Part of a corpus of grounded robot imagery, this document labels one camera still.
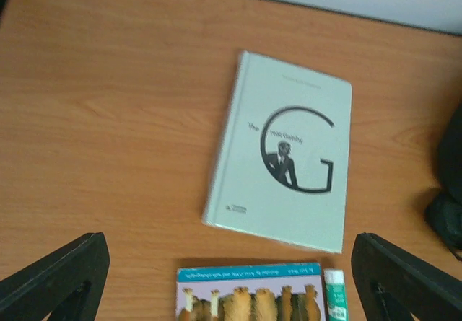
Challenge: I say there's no purple dog picture book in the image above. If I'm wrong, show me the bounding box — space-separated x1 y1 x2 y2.
175 263 326 320

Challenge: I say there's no grey Great Gatsby book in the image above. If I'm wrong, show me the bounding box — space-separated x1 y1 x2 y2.
203 50 353 253

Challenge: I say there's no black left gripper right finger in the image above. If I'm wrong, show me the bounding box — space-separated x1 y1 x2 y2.
351 233 461 320

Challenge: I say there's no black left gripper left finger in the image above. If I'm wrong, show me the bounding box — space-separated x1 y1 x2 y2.
1 232 110 320

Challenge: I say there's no green white glue stick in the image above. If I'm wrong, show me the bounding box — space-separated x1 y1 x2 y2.
323 268 349 321

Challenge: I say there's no black student bag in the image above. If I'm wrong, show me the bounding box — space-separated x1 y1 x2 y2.
424 105 461 260

